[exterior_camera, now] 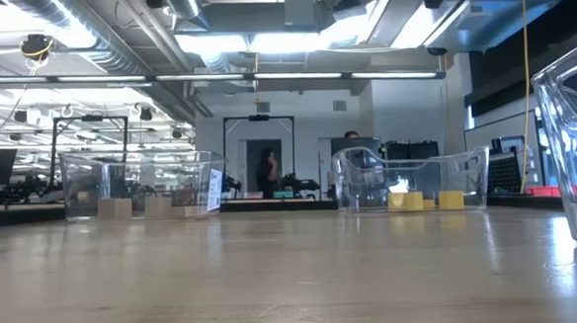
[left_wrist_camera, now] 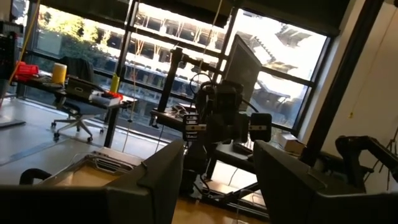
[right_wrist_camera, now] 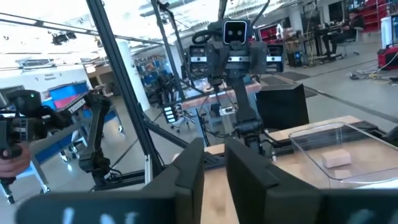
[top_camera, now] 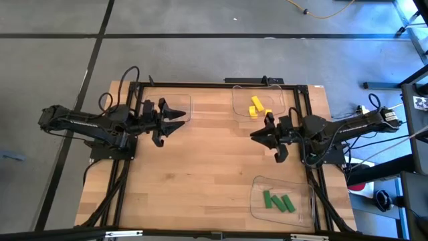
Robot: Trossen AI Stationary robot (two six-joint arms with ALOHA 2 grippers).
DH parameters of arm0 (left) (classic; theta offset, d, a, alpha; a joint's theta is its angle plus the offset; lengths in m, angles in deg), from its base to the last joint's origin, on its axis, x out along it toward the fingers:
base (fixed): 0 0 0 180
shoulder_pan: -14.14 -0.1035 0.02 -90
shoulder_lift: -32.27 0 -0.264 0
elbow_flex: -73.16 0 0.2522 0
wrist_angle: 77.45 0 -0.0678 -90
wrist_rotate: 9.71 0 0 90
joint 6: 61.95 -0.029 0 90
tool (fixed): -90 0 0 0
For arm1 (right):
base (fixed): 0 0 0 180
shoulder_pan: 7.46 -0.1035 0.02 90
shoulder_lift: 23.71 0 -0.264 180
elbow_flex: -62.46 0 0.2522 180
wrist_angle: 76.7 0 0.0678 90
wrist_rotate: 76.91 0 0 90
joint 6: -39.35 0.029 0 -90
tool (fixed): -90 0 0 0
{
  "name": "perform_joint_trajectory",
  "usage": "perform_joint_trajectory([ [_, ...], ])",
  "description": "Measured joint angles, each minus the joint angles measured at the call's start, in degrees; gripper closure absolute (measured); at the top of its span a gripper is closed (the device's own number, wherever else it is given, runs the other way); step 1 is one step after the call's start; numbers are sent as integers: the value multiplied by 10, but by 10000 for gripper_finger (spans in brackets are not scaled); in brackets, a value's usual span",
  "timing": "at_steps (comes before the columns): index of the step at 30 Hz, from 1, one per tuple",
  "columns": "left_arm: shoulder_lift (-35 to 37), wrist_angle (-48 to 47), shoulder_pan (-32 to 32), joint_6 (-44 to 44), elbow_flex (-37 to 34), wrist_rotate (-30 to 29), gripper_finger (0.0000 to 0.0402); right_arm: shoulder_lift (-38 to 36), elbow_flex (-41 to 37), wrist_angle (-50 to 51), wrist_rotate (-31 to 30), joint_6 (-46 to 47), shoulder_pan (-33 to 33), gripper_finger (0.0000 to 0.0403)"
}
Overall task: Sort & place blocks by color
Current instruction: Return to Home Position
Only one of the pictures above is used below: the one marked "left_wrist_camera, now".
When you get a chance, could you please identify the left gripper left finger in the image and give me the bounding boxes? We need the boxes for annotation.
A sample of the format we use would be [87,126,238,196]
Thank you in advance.
[0,138,185,224]

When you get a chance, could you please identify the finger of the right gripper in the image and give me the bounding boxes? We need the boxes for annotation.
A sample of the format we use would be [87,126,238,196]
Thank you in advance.
[182,113,201,142]
[250,112,273,143]

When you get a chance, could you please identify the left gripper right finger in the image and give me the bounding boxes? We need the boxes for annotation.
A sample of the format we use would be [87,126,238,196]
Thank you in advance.
[252,139,398,224]

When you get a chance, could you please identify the small white box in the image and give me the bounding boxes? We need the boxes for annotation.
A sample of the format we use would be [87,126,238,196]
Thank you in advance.
[277,131,308,154]

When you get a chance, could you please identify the clear plastic bin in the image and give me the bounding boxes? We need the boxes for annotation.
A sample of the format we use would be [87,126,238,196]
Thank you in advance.
[36,148,144,188]

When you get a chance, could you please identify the black monitor stand pole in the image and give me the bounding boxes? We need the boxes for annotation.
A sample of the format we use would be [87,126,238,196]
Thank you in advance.
[156,46,224,113]

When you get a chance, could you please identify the black jointed stand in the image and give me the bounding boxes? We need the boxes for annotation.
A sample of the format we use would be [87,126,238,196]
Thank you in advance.
[335,134,398,191]

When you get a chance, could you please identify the grey computer monitor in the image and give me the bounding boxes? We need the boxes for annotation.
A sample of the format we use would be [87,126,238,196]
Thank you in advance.
[223,33,263,110]

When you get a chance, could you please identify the long dark desk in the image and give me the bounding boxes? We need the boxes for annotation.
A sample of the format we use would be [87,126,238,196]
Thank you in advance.
[14,73,138,149]

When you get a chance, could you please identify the yellow bottle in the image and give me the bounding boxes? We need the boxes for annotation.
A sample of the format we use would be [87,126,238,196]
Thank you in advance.
[109,72,121,93]

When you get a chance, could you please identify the red and white box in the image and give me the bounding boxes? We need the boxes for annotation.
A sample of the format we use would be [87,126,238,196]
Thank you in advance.
[89,90,124,107]

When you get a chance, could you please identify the black window pillar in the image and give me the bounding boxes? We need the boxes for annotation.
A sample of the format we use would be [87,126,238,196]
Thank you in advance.
[299,0,386,167]

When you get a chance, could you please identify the dark equipment case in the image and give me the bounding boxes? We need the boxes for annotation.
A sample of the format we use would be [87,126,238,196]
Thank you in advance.
[64,77,95,101]

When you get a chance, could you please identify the black office chair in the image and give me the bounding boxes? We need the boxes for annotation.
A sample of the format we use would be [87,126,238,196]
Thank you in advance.
[50,55,106,143]

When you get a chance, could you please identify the yellow cylinder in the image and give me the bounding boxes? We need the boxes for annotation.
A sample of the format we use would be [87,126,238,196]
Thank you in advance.
[51,62,68,85]

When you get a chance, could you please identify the red plastic bin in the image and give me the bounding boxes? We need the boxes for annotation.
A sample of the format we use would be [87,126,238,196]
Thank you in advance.
[14,60,40,83]

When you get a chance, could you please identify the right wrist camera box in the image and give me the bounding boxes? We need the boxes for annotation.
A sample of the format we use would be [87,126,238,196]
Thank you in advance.
[215,81,244,110]

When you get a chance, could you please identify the black aluminium table frame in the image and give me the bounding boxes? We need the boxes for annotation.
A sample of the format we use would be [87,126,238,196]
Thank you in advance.
[198,182,270,220]

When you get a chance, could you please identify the black cable loop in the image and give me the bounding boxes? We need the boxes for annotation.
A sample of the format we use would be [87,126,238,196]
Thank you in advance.
[19,167,53,186]

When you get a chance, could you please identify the yellow hanging cable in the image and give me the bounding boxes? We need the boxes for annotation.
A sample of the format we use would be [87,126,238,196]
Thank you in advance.
[8,0,42,85]

